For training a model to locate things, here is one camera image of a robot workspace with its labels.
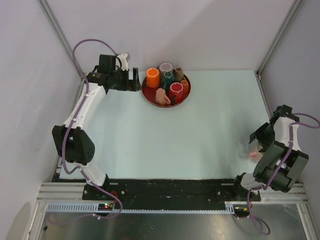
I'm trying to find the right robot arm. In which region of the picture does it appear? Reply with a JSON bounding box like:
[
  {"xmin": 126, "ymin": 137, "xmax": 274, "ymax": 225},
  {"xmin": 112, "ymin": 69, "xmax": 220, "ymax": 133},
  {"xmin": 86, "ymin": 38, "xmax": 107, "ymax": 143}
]
[{"xmin": 231, "ymin": 104, "xmax": 309, "ymax": 201}]

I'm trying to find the large pale pink mug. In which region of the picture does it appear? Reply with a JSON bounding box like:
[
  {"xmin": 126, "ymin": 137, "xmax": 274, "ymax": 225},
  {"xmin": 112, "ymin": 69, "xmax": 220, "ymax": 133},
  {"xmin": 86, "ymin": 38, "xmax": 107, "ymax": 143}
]
[{"xmin": 247, "ymin": 142, "xmax": 265, "ymax": 163}]

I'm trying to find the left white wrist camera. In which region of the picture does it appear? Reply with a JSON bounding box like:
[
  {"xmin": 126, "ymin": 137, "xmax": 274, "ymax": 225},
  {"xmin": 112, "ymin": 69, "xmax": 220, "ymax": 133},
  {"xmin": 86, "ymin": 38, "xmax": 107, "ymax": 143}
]
[{"xmin": 115, "ymin": 52, "xmax": 130, "ymax": 71}]

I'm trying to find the red mug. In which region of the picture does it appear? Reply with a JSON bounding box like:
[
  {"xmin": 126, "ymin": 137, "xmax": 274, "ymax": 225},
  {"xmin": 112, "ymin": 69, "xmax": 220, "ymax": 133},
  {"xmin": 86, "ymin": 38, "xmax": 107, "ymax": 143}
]
[{"xmin": 168, "ymin": 82, "xmax": 184, "ymax": 105}]

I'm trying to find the brown textured cup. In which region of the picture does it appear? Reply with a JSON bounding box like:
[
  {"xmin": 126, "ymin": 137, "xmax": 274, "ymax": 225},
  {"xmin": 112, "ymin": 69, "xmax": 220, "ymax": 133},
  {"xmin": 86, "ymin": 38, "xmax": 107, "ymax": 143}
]
[{"xmin": 173, "ymin": 67, "xmax": 184, "ymax": 82}]

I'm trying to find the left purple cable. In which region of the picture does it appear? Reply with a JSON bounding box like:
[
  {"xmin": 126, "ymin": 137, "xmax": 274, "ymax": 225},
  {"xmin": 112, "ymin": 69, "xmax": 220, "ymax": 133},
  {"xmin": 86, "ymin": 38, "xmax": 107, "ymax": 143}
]
[{"xmin": 47, "ymin": 38, "xmax": 124, "ymax": 226}]

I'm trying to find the round red tray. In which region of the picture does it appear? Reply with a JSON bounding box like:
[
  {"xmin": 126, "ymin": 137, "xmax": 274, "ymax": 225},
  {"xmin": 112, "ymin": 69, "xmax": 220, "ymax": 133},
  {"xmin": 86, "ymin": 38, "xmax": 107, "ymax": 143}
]
[{"xmin": 142, "ymin": 68, "xmax": 191, "ymax": 108}]

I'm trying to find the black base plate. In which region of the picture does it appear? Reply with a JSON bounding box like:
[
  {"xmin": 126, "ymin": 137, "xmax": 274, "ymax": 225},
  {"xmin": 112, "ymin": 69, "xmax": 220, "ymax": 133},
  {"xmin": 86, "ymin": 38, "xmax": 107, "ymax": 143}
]
[{"xmin": 82, "ymin": 176, "xmax": 261, "ymax": 211}]

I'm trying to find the orange mug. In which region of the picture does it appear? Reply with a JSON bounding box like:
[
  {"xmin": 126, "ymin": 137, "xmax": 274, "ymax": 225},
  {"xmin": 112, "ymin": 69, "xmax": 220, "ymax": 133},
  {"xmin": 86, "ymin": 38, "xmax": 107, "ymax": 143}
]
[{"xmin": 146, "ymin": 68, "xmax": 161, "ymax": 88}]

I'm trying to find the grey cable duct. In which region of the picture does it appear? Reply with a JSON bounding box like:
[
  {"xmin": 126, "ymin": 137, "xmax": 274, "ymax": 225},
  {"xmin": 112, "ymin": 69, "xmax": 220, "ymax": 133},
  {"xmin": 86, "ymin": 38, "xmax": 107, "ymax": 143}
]
[{"xmin": 46, "ymin": 202, "xmax": 235, "ymax": 214}]

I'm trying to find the dark green mug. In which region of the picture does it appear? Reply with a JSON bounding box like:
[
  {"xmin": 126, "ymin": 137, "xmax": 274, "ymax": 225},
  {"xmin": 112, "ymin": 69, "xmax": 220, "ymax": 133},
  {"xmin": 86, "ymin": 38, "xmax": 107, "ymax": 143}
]
[{"xmin": 161, "ymin": 71, "xmax": 175, "ymax": 89}]

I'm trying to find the lilac mug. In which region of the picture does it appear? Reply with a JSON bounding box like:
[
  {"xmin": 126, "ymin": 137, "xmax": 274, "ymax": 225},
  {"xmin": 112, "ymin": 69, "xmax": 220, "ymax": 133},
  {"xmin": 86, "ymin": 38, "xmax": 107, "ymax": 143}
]
[{"xmin": 158, "ymin": 62, "xmax": 173, "ymax": 76}]

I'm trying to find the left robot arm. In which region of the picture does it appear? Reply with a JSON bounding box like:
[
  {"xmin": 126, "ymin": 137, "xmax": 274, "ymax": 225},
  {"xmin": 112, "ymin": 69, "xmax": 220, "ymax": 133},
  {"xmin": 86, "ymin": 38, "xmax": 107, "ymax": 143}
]
[{"xmin": 52, "ymin": 53, "xmax": 141, "ymax": 200}]

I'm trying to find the small salmon pink mug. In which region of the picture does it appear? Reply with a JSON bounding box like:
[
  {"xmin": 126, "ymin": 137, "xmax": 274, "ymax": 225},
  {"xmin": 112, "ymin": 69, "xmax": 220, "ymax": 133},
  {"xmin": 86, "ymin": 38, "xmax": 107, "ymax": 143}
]
[{"xmin": 155, "ymin": 88, "xmax": 171, "ymax": 106}]

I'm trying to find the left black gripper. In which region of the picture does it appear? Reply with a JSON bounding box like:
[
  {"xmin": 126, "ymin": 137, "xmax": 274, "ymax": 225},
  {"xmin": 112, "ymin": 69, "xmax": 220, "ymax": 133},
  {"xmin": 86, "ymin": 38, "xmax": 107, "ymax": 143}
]
[{"xmin": 110, "ymin": 67, "xmax": 142, "ymax": 92}]

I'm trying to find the small orange cup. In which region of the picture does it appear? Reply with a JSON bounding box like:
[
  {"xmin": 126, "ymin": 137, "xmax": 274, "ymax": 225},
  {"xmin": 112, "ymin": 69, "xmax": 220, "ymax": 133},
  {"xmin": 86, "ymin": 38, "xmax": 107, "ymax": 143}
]
[{"xmin": 180, "ymin": 79, "xmax": 190, "ymax": 94}]

